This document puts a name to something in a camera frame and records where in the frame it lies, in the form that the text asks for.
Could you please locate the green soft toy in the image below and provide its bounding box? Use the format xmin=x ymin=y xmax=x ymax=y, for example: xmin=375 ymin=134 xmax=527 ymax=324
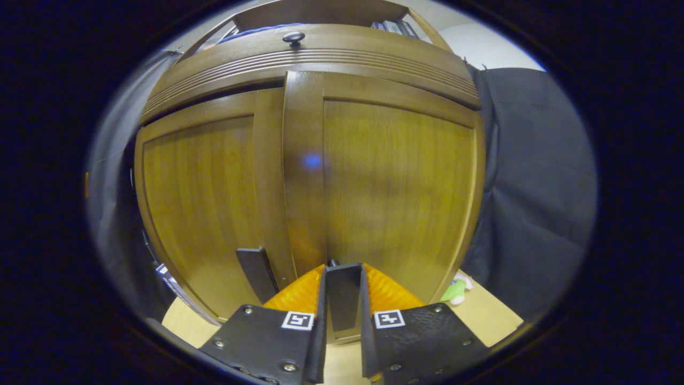
xmin=439 ymin=272 xmax=475 ymax=305

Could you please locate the black backdrop cloth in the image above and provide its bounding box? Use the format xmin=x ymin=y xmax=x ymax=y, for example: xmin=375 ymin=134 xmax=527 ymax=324
xmin=85 ymin=51 xmax=598 ymax=321

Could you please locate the black door handle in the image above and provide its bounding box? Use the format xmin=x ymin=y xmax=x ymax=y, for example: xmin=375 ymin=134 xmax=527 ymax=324
xmin=325 ymin=262 xmax=363 ymax=332
xmin=236 ymin=247 xmax=279 ymax=304

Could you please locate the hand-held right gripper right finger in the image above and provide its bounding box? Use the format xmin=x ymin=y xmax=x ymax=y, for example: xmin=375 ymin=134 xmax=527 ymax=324
xmin=359 ymin=263 xmax=489 ymax=385

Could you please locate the wooden cabinet drawer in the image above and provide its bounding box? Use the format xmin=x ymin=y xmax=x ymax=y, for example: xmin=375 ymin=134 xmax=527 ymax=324
xmin=140 ymin=24 xmax=481 ymax=125

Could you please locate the wooden double-door shoe cabinet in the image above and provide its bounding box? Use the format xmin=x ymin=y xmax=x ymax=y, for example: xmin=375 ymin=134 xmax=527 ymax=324
xmin=134 ymin=0 xmax=487 ymax=345

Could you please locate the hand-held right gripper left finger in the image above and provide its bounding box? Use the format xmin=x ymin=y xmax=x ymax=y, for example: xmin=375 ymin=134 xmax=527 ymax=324
xmin=199 ymin=263 xmax=328 ymax=385

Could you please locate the wooden shoe cabinet door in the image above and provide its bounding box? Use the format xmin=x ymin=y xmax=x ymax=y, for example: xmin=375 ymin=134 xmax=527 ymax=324
xmin=282 ymin=71 xmax=486 ymax=343
xmin=134 ymin=88 xmax=297 ymax=324

